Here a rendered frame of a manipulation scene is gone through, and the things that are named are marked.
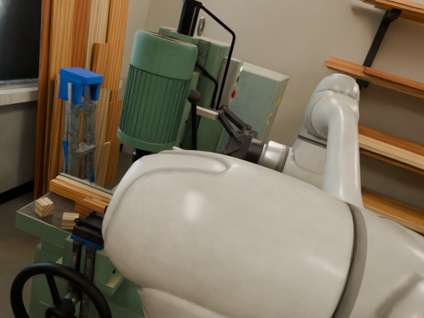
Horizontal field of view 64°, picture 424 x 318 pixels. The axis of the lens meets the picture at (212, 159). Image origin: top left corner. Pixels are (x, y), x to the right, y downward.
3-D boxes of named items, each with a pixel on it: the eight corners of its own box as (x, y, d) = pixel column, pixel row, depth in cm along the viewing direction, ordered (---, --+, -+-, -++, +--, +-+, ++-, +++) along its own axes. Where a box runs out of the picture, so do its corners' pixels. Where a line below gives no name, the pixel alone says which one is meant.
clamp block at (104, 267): (59, 265, 92) (62, 238, 89) (88, 239, 105) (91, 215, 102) (107, 286, 90) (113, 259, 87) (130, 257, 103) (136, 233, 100)
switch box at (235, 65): (211, 100, 123) (223, 57, 117) (217, 97, 132) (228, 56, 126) (226, 106, 122) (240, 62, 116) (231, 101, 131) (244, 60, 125)
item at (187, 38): (163, 53, 104) (176, -6, 98) (172, 53, 112) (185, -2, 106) (187, 60, 103) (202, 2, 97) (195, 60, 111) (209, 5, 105)
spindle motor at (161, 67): (105, 139, 97) (124, 26, 86) (132, 125, 113) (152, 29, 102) (161, 159, 95) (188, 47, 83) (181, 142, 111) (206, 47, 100)
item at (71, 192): (48, 190, 117) (50, 180, 116) (52, 188, 119) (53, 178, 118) (229, 262, 109) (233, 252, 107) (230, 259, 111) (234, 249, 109)
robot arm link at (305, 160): (276, 178, 92) (293, 132, 89) (332, 198, 90) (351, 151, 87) (276, 187, 81) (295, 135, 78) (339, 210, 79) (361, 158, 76)
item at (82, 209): (72, 217, 107) (75, 200, 105) (75, 216, 109) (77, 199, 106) (140, 245, 104) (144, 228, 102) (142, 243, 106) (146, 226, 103)
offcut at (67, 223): (77, 223, 106) (79, 213, 105) (76, 229, 103) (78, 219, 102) (62, 222, 104) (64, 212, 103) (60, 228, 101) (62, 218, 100)
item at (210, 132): (191, 150, 120) (202, 110, 114) (198, 144, 128) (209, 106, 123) (213, 158, 119) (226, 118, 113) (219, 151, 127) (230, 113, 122)
